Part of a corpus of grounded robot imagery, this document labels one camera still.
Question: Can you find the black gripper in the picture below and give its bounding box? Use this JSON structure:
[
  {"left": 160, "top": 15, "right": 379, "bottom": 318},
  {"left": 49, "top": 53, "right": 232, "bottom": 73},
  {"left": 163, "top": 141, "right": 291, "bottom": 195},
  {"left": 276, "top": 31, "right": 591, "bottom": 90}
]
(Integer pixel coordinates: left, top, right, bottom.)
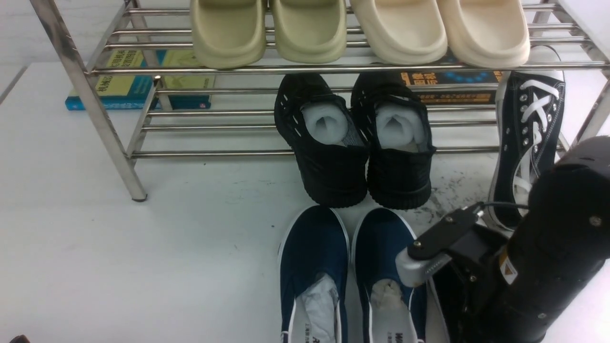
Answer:
[{"left": 432, "top": 224, "right": 512, "bottom": 343}]

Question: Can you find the black canvas sneaker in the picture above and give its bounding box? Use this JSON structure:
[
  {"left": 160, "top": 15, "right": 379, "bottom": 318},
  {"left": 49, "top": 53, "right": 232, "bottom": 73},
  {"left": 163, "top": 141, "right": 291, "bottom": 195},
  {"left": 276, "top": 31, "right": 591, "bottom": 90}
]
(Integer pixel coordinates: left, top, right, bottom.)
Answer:
[
  {"left": 484, "top": 70, "right": 566, "bottom": 232},
  {"left": 426, "top": 279, "right": 451, "bottom": 343}
]

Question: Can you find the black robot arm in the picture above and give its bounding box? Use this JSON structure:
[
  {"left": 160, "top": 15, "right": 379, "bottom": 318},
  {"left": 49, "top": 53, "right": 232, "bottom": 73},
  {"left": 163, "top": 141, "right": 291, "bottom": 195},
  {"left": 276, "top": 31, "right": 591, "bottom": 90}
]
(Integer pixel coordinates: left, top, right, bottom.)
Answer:
[{"left": 433, "top": 135, "right": 610, "bottom": 343}]

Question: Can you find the stainless steel shoe rack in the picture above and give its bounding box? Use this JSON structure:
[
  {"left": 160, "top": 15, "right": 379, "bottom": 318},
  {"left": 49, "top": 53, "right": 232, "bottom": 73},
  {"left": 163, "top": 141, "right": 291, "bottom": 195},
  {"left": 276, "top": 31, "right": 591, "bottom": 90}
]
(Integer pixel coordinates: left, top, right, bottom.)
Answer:
[{"left": 30, "top": 0, "right": 609, "bottom": 202}]

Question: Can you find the navy slip-on shoe right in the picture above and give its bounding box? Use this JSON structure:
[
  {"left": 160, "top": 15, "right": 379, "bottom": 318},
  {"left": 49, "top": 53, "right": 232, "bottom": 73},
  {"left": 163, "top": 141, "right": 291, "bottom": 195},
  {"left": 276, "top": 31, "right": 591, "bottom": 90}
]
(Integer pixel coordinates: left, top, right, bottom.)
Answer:
[{"left": 351, "top": 208, "right": 427, "bottom": 343}]

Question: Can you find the navy slip-on shoe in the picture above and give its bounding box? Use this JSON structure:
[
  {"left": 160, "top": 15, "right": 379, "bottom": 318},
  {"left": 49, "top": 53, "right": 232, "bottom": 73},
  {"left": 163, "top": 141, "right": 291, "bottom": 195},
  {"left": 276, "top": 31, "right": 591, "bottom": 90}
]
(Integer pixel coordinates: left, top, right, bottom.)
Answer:
[
  {"left": 351, "top": 208, "right": 427, "bottom": 343},
  {"left": 277, "top": 205, "right": 349, "bottom": 343}
]

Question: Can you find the navy slip-on shoe left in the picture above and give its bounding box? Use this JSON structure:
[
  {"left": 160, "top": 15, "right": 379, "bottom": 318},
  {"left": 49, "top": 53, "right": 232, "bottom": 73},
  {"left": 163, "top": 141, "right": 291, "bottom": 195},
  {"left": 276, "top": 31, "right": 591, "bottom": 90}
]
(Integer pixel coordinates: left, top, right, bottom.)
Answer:
[{"left": 277, "top": 205, "right": 349, "bottom": 343}]

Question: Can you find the black mesh shoe right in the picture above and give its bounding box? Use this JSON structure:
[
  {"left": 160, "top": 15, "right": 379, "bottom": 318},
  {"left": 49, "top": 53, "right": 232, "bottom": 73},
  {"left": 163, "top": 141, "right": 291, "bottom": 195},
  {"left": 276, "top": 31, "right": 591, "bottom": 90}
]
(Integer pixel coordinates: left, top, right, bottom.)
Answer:
[{"left": 350, "top": 71, "right": 436, "bottom": 210}]

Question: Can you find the black mesh shoe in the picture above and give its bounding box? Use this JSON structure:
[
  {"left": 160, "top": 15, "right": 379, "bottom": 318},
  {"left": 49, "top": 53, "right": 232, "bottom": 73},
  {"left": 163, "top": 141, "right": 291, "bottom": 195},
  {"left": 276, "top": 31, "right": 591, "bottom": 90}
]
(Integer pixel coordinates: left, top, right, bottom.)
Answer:
[
  {"left": 350, "top": 71, "right": 436, "bottom": 210},
  {"left": 273, "top": 72, "right": 369, "bottom": 208}
]

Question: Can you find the black mesh shoe left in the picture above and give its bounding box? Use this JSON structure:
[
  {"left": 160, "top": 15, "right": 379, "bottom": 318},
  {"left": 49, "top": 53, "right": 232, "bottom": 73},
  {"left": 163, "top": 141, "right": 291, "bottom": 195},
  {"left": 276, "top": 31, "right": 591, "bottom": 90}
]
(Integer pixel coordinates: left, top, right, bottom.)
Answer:
[{"left": 273, "top": 72, "right": 369, "bottom": 208}]

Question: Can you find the black orange book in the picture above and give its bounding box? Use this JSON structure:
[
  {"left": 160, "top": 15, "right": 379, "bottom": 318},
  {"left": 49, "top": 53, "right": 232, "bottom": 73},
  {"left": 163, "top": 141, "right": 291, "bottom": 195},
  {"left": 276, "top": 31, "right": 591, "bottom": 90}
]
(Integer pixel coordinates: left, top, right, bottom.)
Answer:
[{"left": 391, "top": 70, "right": 502, "bottom": 105}]

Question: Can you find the cream slipper right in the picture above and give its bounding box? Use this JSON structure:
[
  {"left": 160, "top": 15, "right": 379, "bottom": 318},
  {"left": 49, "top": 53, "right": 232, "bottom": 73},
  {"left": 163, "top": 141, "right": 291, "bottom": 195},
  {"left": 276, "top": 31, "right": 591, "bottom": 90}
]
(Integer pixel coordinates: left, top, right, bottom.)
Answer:
[{"left": 437, "top": 0, "right": 531, "bottom": 70}]

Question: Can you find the cream slipper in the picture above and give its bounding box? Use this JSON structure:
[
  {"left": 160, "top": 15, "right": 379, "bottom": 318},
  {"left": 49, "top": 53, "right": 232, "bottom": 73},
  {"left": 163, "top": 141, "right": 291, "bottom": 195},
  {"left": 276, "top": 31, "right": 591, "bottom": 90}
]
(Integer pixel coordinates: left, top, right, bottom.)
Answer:
[
  {"left": 437, "top": 0, "right": 531, "bottom": 70},
  {"left": 350, "top": 0, "right": 448, "bottom": 66}
]

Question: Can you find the cream slipper left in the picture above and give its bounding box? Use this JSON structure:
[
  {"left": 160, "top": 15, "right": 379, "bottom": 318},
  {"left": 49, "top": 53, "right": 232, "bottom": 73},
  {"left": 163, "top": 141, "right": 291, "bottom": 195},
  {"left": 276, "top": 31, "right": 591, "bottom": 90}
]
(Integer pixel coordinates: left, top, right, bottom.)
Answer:
[{"left": 350, "top": 0, "right": 448, "bottom": 66}]

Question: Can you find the olive green slipper right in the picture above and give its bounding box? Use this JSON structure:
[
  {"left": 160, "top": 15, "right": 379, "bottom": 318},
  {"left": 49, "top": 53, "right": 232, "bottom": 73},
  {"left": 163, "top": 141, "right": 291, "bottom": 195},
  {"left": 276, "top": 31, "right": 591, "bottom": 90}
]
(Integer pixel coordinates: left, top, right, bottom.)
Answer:
[{"left": 268, "top": 0, "right": 347, "bottom": 64}]

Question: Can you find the olive green slipper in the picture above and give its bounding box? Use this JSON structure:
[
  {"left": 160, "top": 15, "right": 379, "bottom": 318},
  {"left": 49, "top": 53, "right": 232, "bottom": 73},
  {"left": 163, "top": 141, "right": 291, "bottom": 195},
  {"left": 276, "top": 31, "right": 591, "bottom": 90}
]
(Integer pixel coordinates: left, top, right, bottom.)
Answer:
[
  {"left": 190, "top": 0, "right": 267, "bottom": 70},
  {"left": 268, "top": 0, "right": 347, "bottom": 64}
]

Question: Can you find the olive green slipper left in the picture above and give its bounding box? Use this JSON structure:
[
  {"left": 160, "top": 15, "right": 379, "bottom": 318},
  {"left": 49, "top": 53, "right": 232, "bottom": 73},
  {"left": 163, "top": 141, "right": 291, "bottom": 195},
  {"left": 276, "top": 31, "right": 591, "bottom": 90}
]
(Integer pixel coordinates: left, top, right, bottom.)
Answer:
[{"left": 190, "top": 0, "right": 267, "bottom": 70}]

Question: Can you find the blue yellow book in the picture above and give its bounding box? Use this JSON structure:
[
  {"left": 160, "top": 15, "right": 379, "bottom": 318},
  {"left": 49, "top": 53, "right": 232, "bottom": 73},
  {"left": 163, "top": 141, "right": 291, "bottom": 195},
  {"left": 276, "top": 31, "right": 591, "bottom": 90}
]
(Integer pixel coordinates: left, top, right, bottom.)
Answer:
[{"left": 95, "top": 50, "right": 215, "bottom": 110}]

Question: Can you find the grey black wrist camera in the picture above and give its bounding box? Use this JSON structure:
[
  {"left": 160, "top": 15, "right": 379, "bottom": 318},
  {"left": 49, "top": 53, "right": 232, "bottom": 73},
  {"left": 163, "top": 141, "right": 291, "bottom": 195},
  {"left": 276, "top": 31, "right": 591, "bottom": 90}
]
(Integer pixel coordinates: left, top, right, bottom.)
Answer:
[{"left": 395, "top": 202, "right": 487, "bottom": 287}]

